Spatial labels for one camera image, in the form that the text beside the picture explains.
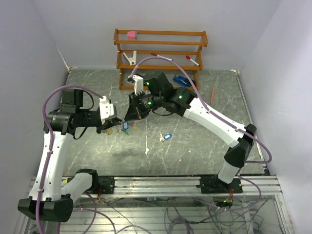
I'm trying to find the orange pencil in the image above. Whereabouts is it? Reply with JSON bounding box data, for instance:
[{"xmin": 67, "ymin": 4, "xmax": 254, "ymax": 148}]
[{"xmin": 210, "ymin": 86, "xmax": 215, "ymax": 104}]

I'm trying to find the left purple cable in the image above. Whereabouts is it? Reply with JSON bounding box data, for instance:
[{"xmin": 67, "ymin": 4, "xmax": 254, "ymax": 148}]
[{"xmin": 35, "ymin": 84, "xmax": 105, "ymax": 234}]

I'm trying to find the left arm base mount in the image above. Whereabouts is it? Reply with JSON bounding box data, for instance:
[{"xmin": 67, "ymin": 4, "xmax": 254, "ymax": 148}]
[{"xmin": 92, "ymin": 176, "xmax": 115, "ymax": 195}]

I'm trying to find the blue stapler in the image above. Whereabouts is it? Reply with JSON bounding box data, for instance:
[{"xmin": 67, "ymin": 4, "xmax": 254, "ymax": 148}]
[{"xmin": 173, "ymin": 74, "xmax": 192, "ymax": 87}]

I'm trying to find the white plastic clamp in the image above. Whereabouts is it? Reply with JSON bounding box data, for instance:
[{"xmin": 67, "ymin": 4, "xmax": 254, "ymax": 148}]
[{"xmin": 122, "ymin": 50, "xmax": 137, "ymax": 66}]

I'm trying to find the metal disc keyring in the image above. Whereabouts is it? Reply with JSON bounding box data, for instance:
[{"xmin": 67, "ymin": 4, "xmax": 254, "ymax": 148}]
[{"xmin": 112, "ymin": 121, "xmax": 138, "ymax": 136}]

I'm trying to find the red-capped marker pen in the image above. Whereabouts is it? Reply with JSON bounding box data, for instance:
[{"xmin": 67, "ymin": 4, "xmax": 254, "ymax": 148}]
[{"xmin": 151, "ymin": 53, "xmax": 173, "ymax": 61}]

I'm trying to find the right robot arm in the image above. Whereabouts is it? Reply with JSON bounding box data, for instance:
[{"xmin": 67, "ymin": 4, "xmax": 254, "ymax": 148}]
[{"xmin": 124, "ymin": 71, "xmax": 256, "ymax": 193}]

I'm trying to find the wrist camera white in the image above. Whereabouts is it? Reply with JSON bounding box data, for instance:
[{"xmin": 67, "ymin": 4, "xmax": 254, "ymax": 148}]
[
  {"xmin": 127, "ymin": 75, "xmax": 144, "ymax": 96},
  {"xmin": 99, "ymin": 96, "xmax": 117, "ymax": 123}
]

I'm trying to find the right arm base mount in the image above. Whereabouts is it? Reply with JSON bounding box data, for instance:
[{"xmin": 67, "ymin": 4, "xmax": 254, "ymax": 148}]
[{"xmin": 196, "ymin": 175, "xmax": 243, "ymax": 194}]

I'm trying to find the pink eraser block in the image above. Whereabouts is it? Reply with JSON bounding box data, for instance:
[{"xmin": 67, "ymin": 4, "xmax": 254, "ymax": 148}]
[{"xmin": 127, "ymin": 31, "xmax": 137, "ymax": 40}]

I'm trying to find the purple cable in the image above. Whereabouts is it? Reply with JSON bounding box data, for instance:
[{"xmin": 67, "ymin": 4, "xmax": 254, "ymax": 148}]
[
  {"xmin": 130, "ymin": 56, "xmax": 273, "ymax": 212},
  {"xmin": 35, "ymin": 84, "xmax": 105, "ymax": 234}
]

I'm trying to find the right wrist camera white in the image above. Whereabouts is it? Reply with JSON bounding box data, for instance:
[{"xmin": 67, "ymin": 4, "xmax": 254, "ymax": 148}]
[{"xmin": 127, "ymin": 75, "xmax": 144, "ymax": 96}]

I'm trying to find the aluminium frame rail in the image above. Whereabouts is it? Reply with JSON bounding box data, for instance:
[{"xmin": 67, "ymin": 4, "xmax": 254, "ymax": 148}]
[{"xmin": 26, "ymin": 174, "xmax": 283, "ymax": 197}]

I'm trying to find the red-capped white marker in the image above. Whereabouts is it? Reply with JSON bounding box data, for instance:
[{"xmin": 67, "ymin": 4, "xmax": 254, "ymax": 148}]
[{"xmin": 186, "ymin": 55, "xmax": 200, "ymax": 66}]

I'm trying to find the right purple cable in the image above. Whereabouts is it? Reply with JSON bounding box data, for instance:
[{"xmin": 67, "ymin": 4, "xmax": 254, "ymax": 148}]
[{"xmin": 130, "ymin": 56, "xmax": 273, "ymax": 212}]

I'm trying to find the yellow tag key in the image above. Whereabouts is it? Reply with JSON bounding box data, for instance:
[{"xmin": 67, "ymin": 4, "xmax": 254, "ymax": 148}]
[{"xmin": 105, "ymin": 128, "xmax": 113, "ymax": 135}]

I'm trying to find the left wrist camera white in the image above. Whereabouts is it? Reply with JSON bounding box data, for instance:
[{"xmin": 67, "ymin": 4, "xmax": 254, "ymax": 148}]
[{"xmin": 99, "ymin": 96, "xmax": 117, "ymax": 123}]

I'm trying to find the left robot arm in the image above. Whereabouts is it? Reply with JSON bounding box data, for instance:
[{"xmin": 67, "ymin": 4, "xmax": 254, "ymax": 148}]
[{"xmin": 18, "ymin": 85, "xmax": 121, "ymax": 222}]

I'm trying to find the wooden three-tier rack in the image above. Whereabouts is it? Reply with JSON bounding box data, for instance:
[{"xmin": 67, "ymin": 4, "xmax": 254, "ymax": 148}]
[{"xmin": 113, "ymin": 29, "xmax": 208, "ymax": 90}]

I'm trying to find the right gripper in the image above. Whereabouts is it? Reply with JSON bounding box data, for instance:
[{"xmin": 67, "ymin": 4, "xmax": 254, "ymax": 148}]
[{"xmin": 124, "ymin": 90, "xmax": 164, "ymax": 122}]

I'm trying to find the blue tag key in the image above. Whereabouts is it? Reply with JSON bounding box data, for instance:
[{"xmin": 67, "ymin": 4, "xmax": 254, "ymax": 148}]
[
  {"xmin": 159, "ymin": 133, "xmax": 172, "ymax": 142},
  {"xmin": 122, "ymin": 121, "xmax": 129, "ymax": 131}
]

